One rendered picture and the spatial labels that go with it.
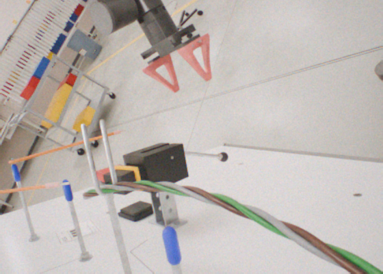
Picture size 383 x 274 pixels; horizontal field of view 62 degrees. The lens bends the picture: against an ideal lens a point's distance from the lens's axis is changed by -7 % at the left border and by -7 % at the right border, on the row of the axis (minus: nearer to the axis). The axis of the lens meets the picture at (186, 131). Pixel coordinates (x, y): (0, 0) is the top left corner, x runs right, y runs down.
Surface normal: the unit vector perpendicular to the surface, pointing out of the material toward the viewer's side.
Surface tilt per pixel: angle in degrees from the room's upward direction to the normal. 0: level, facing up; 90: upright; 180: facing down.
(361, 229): 49
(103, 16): 60
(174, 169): 98
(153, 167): 98
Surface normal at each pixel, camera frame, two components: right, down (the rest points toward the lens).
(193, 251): -0.18, -0.97
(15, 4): 0.60, -0.11
